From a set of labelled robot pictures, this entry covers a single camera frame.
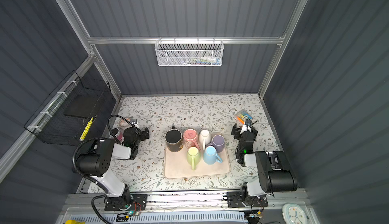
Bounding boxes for light blue mug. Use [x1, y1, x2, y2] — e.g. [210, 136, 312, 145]
[203, 146, 223, 165]

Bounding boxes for pink patterned mug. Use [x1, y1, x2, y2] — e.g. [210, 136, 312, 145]
[183, 128, 201, 151]

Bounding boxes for light green mug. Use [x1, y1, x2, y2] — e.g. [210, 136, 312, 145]
[187, 147, 201, 170]

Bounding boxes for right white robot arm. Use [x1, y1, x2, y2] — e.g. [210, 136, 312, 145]
[228, 124, 298, 206]

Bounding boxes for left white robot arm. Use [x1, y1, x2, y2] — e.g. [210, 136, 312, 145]
[72, 127, 150, 213]

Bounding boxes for purple mug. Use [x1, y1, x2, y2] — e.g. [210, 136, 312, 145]
[208, 135, 225, 153]

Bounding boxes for black mug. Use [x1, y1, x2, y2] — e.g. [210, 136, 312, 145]
[165, 128, 183, 152]

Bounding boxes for white mug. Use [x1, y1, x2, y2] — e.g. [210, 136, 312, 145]
[199, 130, 212, 151]

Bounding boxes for colourful marker box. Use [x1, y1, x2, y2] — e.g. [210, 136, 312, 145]
[234, 110, 257, 125]

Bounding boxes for tape roll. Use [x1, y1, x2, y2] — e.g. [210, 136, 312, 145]
[119, 117, 131, 131]

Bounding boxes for small magenta cup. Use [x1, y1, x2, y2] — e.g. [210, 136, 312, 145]
[110, 128, 124, 143]

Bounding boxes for floral table cover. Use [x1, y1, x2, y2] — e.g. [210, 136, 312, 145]
[110, 94, 279, 192]

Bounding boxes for beige drying mat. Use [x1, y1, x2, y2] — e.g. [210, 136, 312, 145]
[164, 132, 231, 179]

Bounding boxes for tubes in white basket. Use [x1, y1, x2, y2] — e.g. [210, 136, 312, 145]
[180, 56, 222, 65]

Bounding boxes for white analog clock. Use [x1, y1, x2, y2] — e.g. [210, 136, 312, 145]
[282, 203, 308, 224]

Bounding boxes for yellow object at bottom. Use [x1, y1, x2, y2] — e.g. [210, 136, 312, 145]
[65, 220, 85, 224]

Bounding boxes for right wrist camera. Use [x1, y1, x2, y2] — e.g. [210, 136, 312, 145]
[240, 118, 252, 134]

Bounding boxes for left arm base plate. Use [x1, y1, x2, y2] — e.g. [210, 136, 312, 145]
[104, 194, 147, 211]

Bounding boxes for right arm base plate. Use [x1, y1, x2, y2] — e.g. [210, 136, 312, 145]
[223, 191, 268, 208]

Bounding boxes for black wire basket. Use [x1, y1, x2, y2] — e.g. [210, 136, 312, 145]
[24, 73, 112, 146]

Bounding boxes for white perforated cable tray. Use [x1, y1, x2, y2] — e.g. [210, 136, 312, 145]
[103, 211, 248, 224]

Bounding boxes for white wire basket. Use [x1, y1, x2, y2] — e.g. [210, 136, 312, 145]
[155, 40, 224, 67]

